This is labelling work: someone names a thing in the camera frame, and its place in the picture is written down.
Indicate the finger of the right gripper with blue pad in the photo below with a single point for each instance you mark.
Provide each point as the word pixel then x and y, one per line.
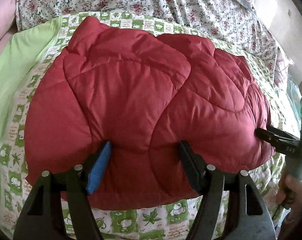
pixel 281 133

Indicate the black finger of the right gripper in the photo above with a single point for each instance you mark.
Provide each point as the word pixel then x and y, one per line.
pixel 279 143

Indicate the person's right hand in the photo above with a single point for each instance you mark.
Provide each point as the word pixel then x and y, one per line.
pixel 287 181

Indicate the green white patterned quilt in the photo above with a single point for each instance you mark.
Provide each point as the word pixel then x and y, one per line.
pixel 23 63

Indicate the red quilted puffer jacket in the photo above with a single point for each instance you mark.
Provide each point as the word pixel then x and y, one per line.
pixel 144 94

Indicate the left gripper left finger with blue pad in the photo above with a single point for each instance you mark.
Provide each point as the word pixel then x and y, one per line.
pixel 42 214

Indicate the pink quilted blanket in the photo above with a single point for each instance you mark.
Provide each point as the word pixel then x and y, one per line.
pixel 7 21

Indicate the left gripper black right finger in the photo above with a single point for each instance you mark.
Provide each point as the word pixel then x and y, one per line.
pixel 247 213

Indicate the floral rose bedsheet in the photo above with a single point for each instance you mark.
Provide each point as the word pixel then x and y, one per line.
pixel 223 19

